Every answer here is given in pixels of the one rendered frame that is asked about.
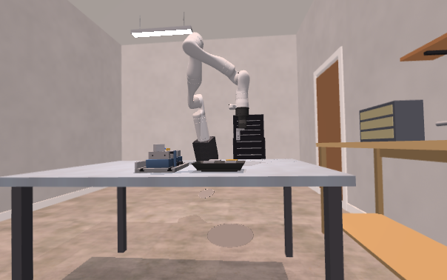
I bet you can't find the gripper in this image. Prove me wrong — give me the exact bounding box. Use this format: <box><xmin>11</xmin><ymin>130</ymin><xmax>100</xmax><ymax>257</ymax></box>
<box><xmin>229</xmin><ymin>98</ymin><xmax>249</xmax><ymax>140</ymax></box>

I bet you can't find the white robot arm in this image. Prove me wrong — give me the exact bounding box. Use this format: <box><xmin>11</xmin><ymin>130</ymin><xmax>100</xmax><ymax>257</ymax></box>
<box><xmin>182</xmin><ymin>33</ymin><xmax>250</xmax><ymax>141</ymax></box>

